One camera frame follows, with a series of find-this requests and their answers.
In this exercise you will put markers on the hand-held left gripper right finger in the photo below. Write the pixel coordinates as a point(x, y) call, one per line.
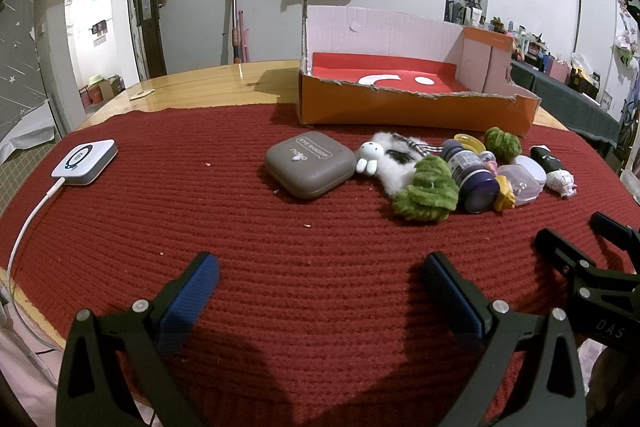
point(457, 302)

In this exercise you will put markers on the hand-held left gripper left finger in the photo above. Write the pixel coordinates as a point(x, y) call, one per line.
point(192, 294)

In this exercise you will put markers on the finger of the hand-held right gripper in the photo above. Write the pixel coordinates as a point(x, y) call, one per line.
point(615, 229)
point(560, 252)

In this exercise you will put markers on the clear plastic box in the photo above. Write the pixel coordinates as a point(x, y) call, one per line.
point(520, 188)

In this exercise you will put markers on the yellow-haired doll figure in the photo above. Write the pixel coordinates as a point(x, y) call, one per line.
point(504, 198)

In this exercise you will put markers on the white round lid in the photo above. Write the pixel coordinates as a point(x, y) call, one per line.
point(533, 167)

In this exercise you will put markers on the black and white cloth roll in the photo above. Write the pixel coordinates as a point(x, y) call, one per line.
point(547, 158)

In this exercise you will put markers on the dark blue bottle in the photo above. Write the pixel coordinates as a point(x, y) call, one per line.
point(475, 187)

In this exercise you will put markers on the leafy green chenille toy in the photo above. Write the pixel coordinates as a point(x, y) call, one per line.
point(425, 192)

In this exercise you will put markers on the round green chenille toy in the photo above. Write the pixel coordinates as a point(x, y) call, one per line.
point(502, 142)

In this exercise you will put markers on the yellow round lid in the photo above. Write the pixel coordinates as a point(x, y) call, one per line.
point(470, 140)

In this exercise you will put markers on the grey rounded makeup case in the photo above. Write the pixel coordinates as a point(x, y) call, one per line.
point(307, 167)

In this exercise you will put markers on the white rabbit figure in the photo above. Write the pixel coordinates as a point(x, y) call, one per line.
point(369, 154)

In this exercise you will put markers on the orange cardboard box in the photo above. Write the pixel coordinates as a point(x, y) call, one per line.
point(400, 107)

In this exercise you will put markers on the red knitted mat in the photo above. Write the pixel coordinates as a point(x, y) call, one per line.
point(300, 232)

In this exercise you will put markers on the dark cloth covered table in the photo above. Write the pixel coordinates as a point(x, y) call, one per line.
point(565, 107)

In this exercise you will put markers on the white square charger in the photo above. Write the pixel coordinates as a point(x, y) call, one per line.
point(85, 162)

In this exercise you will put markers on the clutter of bottles and toys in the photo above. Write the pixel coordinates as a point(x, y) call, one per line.
point(530, 44)

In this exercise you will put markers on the small white tag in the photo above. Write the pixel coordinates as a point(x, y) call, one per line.
point(141, 95)

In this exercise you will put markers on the white fabric wardrobe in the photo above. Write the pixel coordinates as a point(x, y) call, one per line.
point(600, 22)

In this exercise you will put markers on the red bucket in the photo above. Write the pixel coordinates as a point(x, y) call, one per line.
point(95, 96)

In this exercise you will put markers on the pink stick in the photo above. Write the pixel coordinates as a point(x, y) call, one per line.
point(244, 37)

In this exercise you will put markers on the mop stick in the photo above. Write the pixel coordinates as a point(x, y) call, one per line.
point(234, 17)

